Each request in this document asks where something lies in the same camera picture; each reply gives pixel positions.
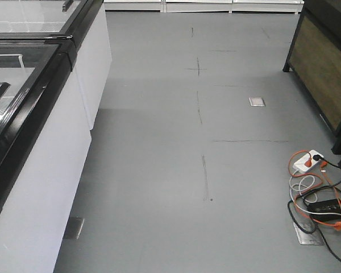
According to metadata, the orange extension cable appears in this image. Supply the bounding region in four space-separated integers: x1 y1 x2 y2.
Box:
287 150 341 231

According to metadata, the white shelf base row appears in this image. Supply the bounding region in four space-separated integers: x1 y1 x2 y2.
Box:
104 0 304 14

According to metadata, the near white chest freezer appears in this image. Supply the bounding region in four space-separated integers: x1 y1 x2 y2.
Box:
0 42 92 272

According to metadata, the dark wooden display stand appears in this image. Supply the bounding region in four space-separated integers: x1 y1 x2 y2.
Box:
282 1 341 167

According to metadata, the white power strip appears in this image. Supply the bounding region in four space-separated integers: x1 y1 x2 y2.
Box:
293 150 323 174

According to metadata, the far white chest freezer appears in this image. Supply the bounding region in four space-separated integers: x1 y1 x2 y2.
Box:
0 1 112 129

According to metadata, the near right floor plate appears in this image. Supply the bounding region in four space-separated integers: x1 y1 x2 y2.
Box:
293 223 325 246

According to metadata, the left floor plate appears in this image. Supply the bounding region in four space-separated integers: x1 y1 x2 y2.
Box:
63 217 85 239

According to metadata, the black power cable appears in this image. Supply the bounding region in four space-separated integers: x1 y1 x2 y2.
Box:
286 155 341 271

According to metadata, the white chest freezer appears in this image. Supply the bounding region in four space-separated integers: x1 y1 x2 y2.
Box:
0 1 112 129
0 42 92 272

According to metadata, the black power adapter brick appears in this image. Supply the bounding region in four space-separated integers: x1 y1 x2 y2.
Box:
307 199 341 222

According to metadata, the metal floor outlet plate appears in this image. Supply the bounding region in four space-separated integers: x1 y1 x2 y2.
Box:
248 97 266 107

